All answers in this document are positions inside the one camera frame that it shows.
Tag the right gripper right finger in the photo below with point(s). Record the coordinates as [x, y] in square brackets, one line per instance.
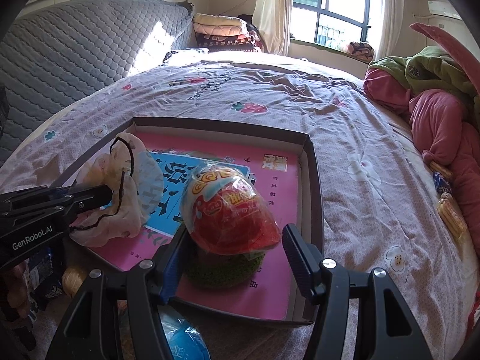
[386, 327]

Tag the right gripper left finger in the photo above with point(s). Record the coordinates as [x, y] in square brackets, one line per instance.
[90, 327]

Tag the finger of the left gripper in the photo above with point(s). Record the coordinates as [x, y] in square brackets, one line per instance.
[80, 198]
[36, 198]

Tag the brown walnut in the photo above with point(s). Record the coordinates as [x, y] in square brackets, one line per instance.
[73, 279]

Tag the blue surprise egg toy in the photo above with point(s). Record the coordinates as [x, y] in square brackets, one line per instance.
[184, 341]

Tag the red surprise egg toy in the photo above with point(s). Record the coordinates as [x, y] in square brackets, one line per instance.
[225, 214]

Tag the blue snack packet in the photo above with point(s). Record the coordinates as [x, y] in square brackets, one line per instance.
[45, 270]

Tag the left human hand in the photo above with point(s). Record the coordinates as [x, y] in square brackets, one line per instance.
[17, 296]

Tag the yellow snack packet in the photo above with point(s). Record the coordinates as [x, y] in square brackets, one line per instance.
[451, 215]

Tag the pink strawberry bed sheet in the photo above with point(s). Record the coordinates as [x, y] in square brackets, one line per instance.
[379, 200]

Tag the grey quilted headboard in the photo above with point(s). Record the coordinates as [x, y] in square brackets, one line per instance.
[61, 54]

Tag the dark cardboard box tray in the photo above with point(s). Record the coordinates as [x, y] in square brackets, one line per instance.
[310, 210]

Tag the blue candy wrapper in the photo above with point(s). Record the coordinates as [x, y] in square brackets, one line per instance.
[441, 185]

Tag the orange snack packet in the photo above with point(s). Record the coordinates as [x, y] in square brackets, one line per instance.
[443, 171]

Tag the stack of folded blankets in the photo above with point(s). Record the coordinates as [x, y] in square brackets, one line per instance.
[217, 33]

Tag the pink duvet pile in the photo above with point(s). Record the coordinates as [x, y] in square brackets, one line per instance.
[440, 132]

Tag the left cream curtain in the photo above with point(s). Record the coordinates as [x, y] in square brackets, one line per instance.
[272, 18]

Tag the cream curtain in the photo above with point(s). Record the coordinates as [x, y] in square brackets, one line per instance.
[390, 27]
[272, 18]

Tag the green blanket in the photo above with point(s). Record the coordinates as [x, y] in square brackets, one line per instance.
[434, 68]

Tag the pink pillow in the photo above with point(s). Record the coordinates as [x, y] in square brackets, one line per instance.
[450, 48]

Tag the folded cloth on windowsill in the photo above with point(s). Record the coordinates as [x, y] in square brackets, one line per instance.
[361, 51]

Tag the right cream curtain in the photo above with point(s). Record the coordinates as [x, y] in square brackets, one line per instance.
[390, 27]

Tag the white air conditioner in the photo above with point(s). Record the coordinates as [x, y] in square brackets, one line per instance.
[445, 9]

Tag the window with dark frame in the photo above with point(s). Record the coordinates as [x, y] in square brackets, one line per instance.
[330, 23]

